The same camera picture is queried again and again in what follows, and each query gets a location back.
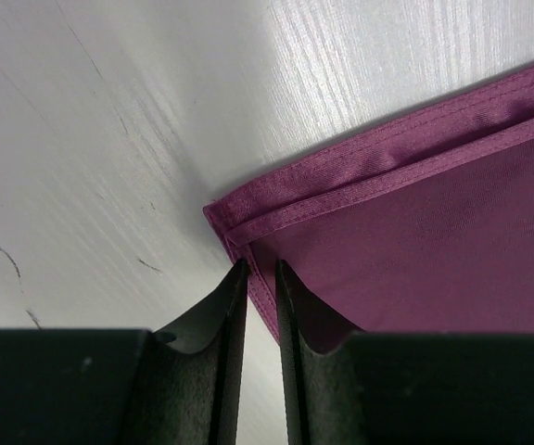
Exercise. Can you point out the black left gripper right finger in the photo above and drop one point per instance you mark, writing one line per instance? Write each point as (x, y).
(321, 405)

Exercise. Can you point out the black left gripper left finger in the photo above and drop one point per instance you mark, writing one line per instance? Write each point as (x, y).
(188, 383)

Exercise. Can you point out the purple cloth napkin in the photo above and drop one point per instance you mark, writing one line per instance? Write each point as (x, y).
(425, 223)

